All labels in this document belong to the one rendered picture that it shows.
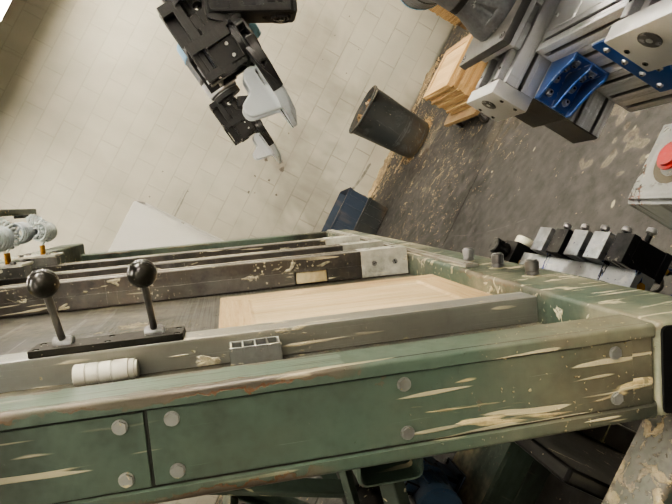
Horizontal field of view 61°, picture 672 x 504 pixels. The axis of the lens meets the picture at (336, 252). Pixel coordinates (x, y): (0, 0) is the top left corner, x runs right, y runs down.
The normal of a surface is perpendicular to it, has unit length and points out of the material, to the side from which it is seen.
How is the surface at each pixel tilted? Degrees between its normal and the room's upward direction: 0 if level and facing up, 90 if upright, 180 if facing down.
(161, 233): 90
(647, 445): 0
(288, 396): 90
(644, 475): 0
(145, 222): 90
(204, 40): 90
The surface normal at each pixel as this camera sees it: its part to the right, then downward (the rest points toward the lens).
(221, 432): 0.19, 0.08
